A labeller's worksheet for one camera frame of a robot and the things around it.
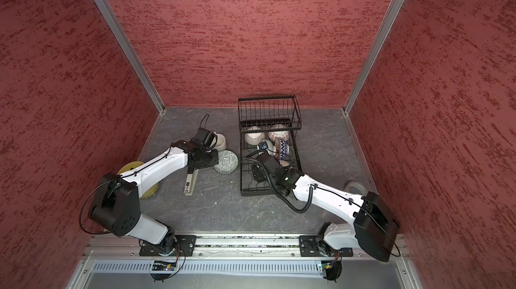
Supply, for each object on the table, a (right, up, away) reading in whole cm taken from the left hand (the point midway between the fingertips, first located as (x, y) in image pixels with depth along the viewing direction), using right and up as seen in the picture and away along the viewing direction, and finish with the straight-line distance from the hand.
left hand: (214, 164), depth 88 cm
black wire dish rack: (+23, +24, +4) cm, 33 cm away
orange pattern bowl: (+31, +7, +1) cm, 31 cm away
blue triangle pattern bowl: (+32, +13, +12) cm, 37 cm away
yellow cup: (-31, +1, -9) cm, 33 cm away
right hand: (+20, -1, -6) cm, 21 cm away
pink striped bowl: (+17, +11, +12) cm, 24 cm away
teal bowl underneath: (+5, 0, +6) cm, 8 cm away
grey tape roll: (+64, -9, -1) cm, 65 cm away
